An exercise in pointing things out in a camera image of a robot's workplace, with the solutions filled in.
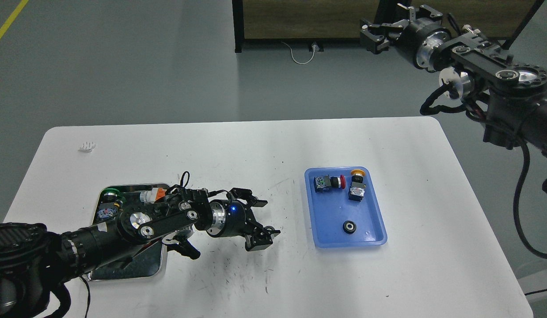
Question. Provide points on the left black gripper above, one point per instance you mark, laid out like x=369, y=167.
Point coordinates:
x=234, y=217

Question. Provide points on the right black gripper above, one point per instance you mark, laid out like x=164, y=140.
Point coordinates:
x=421, y=35

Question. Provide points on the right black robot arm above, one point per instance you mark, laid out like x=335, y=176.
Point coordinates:
x=478, y=76

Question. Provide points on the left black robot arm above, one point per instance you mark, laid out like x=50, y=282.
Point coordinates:
x=36, y=263

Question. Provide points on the blue plastic tray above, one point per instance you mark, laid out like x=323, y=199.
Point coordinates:
x=328, y=211

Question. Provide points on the right wooden black cabinet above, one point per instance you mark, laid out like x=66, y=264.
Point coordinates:
x=498, y=19

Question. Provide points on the wooden black cabinet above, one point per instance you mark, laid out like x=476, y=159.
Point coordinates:
x=269, y=21
x=498, y=19

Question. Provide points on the stainless steel tray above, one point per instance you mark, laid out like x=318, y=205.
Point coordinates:
x=149, y=262

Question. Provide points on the left wooden black cabinet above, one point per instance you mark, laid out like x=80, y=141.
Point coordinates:
x=269, y=21

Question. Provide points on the small white plastic piece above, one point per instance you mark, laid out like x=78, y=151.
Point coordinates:
x=87, y=147

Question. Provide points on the red push button switch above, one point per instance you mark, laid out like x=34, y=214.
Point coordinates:
x=326, y=183

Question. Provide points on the orange white switch part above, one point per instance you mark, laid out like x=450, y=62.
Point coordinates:
x=151, y=196

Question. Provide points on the yellow push button switch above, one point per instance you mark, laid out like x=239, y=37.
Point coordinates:
x=357, y=188

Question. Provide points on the green push button switch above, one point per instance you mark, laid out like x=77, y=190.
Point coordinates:
x=110, y=202

